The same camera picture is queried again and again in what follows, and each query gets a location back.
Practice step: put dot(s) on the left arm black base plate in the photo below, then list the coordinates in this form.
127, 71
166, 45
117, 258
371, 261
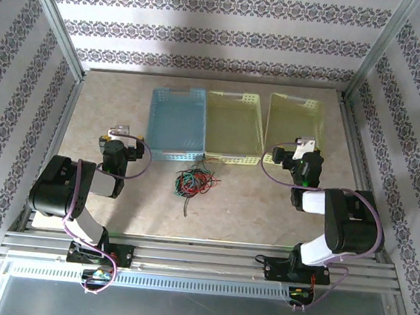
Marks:
124, 255

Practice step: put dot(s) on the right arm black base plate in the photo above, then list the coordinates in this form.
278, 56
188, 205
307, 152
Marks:
273, 269

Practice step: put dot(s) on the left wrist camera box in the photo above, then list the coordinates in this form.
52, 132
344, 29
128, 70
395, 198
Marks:
119, 130

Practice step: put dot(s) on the left aluminium side rail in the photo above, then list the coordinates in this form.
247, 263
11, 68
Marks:
62, 128

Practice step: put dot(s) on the right aluminium frame post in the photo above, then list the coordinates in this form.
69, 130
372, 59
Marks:
380, 47

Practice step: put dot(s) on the aluminium side rail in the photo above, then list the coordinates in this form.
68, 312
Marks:
62, 128
351, 141

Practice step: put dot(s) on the left aluminium frame post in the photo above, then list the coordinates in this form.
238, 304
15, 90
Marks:
56, 20

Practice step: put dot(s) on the aluminium frame post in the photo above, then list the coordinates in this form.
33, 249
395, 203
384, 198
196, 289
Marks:
380, 47
56, 20

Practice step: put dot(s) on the narrow yellow plastic basket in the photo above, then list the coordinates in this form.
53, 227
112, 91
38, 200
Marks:
291, 120

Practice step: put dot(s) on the wide yellow plastic basket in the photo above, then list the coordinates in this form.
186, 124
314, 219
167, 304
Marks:
231, 126

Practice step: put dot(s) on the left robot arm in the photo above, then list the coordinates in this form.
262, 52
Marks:
54, 187

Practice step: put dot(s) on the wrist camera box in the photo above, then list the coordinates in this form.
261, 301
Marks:
304, 146
119, 130

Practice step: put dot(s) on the blue plastic basket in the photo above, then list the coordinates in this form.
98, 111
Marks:
176, 124

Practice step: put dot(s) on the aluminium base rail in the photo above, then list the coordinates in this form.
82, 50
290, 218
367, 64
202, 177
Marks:
200, 257

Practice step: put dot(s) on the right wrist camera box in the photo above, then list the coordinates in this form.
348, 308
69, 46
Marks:
304, 146

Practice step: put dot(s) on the right aluminium side rail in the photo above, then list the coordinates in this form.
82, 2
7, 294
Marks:
351, 141

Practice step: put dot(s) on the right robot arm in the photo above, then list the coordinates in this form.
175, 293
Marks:
349, 223

